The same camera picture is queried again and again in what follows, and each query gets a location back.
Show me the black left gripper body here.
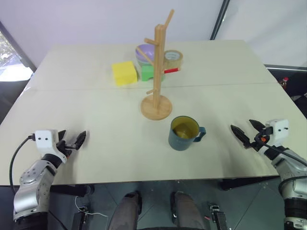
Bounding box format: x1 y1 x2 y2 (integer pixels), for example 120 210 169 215
56 139 78 159

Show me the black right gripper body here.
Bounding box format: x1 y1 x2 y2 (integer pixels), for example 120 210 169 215
250 126 274 152

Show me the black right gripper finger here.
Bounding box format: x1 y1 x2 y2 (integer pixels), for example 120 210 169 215
230 124 252 149
248 119 265 132

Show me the dark teal mug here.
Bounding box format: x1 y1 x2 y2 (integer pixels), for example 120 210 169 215
167 115 207 152

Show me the wooden mug tree stand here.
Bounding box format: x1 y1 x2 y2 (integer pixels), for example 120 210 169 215
140 9 175 121

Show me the bottle with red cap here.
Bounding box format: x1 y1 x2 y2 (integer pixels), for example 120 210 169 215
279 77 290 91

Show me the black side furniture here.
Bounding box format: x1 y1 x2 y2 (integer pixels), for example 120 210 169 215
263 63 307 115

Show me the black floor device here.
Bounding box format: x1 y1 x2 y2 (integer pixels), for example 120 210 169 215
208 203 228 230
71 205 90 230

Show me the yellow block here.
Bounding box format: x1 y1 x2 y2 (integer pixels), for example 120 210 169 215
111 60 139 87

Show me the grey-brown rounded shape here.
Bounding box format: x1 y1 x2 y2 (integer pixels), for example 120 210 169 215
112 191 142 230
170 191 206 230

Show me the green block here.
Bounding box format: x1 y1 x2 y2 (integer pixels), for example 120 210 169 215
141 65 166 83

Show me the brown packing tape roll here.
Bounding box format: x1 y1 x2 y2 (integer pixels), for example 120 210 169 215
164 49 184 71

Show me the purple bowl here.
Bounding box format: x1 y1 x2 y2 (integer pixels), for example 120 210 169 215
135 44 158 63

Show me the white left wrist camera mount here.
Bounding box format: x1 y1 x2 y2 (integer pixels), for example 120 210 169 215
35 129 68 164

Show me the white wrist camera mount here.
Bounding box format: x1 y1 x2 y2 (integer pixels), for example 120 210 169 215
35 129 68 164
258 118 290 154

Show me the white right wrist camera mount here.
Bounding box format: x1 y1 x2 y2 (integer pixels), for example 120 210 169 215
258 118 290 154

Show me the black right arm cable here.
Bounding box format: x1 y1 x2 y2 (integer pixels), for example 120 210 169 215
263 143 307 192

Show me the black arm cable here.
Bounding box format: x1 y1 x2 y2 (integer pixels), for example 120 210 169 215
263 143 307 192
9 135 36 195

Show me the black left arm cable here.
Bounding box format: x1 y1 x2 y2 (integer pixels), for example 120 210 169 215
9 135 36 195

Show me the thin white wire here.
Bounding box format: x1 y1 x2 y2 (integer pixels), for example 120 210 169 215
73 195 109 219

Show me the dark window frame post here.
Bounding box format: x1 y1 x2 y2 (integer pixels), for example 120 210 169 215
0 20 37 72

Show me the dark wall post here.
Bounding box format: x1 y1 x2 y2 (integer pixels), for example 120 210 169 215
209 0 231 41

